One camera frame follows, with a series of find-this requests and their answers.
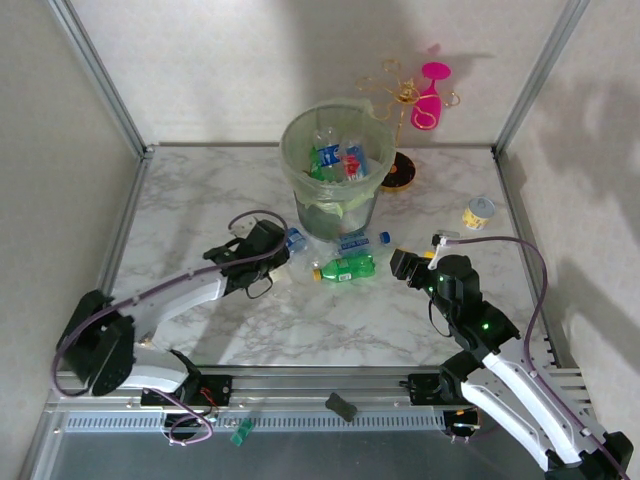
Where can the clear bottle blue label white cap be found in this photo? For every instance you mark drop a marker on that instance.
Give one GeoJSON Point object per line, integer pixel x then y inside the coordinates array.
{"type": "Point", "coordinates": [296, 240]}

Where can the clear bottle blue text label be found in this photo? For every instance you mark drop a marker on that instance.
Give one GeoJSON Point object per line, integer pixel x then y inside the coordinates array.
{"type": "Point", "coordinates": [357, 245]}

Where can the green bottle yellow cap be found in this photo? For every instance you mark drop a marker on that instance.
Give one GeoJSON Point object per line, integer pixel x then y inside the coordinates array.
{"type": "Point", "coordinates": [345, 269]}
{"type": "Point", "coordinates": [316, 170]}

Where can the large clear bottle green neckband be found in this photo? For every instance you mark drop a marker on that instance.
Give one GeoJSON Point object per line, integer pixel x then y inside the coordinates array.
{"type": "Point", "coordinates": [325, 136]}

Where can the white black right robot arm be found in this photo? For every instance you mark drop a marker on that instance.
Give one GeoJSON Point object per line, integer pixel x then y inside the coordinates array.
{"type": "Point", "coordinates": [500, 400]}

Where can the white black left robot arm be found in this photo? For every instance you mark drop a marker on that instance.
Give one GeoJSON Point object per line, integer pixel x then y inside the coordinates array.
{"type": "Point", "coordinates": [170, 300]}

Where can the metal mesh waste bin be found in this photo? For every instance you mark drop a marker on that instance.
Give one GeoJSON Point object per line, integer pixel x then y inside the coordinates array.
{"type": "Point", "coordinates": [320, 225]}

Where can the green plastic bin liner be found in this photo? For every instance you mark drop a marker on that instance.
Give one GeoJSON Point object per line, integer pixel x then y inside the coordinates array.
{"type": "Point", "coordinates": [330, 200]}

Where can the small yellow tin can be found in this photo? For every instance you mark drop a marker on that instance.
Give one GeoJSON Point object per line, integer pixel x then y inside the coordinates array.
{"type": "Point", "coordinates": [477, 215]}

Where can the dark can gold rim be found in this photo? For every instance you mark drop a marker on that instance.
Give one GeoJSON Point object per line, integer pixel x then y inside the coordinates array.
{"type": "Point", "coordinates": [145, 342]}

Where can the black bone-shaped clip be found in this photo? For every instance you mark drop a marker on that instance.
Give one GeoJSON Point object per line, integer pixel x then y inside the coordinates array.
{"type": "Point", "coordinates": [341, 406]}

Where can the pink wine glass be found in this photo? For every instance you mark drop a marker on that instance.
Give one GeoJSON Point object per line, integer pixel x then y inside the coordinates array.
{"type": "Point", "coordinates": [429, 107]}

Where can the small green clip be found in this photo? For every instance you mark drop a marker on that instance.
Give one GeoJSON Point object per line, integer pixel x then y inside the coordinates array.
{"type": "Point", "coordinates": [241, 432]}

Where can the grey metal panel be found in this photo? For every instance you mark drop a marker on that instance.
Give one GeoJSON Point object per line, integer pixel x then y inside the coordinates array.
{"type": "Point", "coordinates": [325, 457]}

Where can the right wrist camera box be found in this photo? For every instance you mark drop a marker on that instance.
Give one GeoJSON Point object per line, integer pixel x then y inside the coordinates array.
{"type": "Point", "coordinates": [442, 237]}

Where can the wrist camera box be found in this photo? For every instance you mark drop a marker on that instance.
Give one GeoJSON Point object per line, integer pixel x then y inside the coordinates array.
{"type": "Point", "coordinates": [442, 237]}
{"type": "Point", "coordinates": [249, 228]}

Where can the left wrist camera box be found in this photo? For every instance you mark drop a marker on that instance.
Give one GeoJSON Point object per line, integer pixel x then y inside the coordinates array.
{"type": "Point", "coordinates": [249, 228]}

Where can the aluminium side rail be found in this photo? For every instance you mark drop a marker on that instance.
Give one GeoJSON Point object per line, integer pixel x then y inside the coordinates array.
{"type": "Point", "coordinates": [520, 220]}
{"type": "Point", "coordinates": [127, 220]}

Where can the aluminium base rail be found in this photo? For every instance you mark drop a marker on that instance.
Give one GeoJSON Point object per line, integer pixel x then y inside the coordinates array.
{"type": "Point", "coordinates": [310, 385]}

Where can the aluminium frame post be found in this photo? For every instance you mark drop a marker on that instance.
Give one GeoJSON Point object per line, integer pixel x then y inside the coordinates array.
{"type": "Point", "coordinates": [542, 75]}
{"type": "Point", "coordinates": [100, 75]}

